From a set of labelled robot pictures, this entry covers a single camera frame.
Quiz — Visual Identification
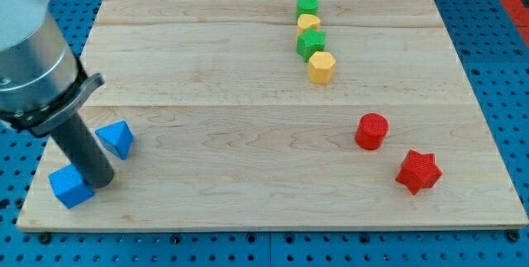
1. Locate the yellow heart block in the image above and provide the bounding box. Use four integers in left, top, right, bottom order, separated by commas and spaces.
297, 13, 322, 36

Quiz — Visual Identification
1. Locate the blue triangular prism block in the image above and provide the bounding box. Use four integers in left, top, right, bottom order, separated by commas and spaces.
95, 121, 134, 160

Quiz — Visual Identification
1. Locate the grey metal tool flange bracket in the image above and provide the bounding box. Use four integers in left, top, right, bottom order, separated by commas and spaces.
1, 59, 104, 137

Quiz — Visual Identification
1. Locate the blue cube block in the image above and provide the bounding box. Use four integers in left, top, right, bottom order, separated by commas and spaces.
48, 164, 95, 209

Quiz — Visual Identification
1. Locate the light wooden board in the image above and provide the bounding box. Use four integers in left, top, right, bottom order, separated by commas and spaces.
17, 0, 528, 233

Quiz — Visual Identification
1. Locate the green star block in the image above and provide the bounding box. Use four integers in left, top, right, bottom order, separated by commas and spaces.
296, 28, 326, 63

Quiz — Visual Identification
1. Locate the yellow hexagon block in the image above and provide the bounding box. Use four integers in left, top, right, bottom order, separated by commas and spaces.
307, 51, 336, 84

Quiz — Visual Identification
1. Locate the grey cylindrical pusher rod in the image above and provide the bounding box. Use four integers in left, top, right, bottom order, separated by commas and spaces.
50, 113, 114, 188

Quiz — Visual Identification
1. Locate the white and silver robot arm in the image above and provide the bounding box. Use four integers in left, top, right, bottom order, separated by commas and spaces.
1, 0, 104, 129

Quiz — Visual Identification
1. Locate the red cylinder block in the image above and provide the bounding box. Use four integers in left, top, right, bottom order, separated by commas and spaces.
355, 112, 389, 150

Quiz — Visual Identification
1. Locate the green cylinder block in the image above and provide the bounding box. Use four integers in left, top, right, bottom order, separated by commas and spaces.
296, 0, 319, 18

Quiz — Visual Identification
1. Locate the red star block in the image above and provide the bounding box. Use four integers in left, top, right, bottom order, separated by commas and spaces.
395, 150, 443, 195

